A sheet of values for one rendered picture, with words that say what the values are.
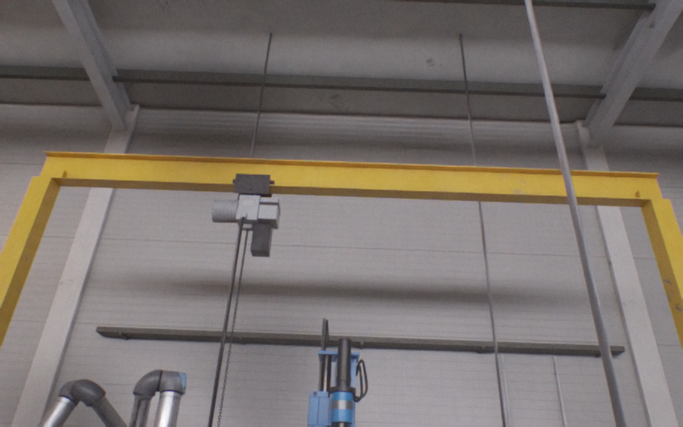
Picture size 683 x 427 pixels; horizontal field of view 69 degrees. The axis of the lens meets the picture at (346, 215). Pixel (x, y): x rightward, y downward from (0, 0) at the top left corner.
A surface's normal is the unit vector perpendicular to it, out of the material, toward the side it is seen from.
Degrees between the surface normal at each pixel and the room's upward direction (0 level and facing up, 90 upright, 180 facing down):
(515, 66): 173
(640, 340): 90
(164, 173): 90
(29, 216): 90
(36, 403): 90
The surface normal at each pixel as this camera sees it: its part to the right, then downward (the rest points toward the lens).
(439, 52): -0.04, 0.80
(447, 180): 0.01, -0.50
